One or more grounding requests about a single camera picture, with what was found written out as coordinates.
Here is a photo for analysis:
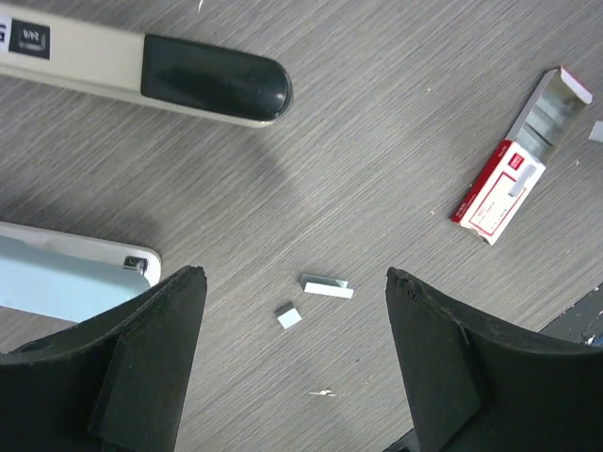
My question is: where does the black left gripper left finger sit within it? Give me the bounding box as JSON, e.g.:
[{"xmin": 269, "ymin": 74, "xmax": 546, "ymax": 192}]
[{"xmin": 1, "ymin": 266, "xmax": 207, "ymax": 451}]

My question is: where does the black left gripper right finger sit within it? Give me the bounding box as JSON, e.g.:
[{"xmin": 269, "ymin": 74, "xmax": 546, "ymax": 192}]
[{"xmin": 385, "ymin": 268, "xmax": 602, "ymax": 451}]

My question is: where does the red white staple box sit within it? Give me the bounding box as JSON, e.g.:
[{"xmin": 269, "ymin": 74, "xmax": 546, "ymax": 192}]
[{"xmin": 450, "ymin": 66, "xmax": 593, "ymax": 245}]

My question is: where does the beige and black stapler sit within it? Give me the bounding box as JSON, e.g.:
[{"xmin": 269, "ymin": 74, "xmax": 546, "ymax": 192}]
[{"xmin": 1, "ymin": 3, "xmax": 294, "ymax": 128}]

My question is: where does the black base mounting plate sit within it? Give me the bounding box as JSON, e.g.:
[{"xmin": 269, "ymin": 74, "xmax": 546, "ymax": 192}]
[{"xmin": 541, "ymin": 284, "xmax": 603, "ymax": 347}]

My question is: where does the small grey staple strip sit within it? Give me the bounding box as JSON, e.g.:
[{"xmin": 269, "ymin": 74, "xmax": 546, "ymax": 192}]
[{"xmin": 275, "ymin": 302, "xmax": 302, "ymax": 330}]

